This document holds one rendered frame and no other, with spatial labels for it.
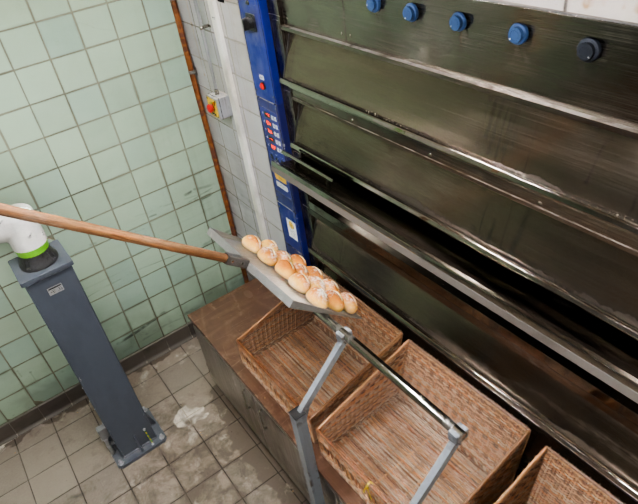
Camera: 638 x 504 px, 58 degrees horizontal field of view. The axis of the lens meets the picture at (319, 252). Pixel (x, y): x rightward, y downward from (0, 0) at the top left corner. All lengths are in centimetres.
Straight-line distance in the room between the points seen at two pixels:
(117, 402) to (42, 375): 64
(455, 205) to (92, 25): 180
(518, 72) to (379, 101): 50
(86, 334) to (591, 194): 205
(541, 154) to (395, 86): 51
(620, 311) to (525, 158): 41
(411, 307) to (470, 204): 61
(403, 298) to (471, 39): 103
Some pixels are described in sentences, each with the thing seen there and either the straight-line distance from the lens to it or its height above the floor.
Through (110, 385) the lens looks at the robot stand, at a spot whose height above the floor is 50.
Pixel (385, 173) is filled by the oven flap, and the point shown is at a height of 152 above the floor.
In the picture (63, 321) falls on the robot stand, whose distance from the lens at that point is 259.
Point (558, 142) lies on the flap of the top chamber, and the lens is 141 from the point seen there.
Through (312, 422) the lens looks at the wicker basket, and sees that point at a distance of 219.
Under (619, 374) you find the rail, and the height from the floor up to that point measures 143.
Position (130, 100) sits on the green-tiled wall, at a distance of 293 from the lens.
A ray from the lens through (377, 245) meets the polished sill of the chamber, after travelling 213.
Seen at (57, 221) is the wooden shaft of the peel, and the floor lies 173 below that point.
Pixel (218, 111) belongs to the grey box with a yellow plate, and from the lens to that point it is 272.
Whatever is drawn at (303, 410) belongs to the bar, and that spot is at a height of 96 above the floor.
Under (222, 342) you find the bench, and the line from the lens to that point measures 273.
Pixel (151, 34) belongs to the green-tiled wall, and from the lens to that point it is 291.
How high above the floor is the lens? 247
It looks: 37 degrees down
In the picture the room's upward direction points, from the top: 9 degrees counter-clockwise
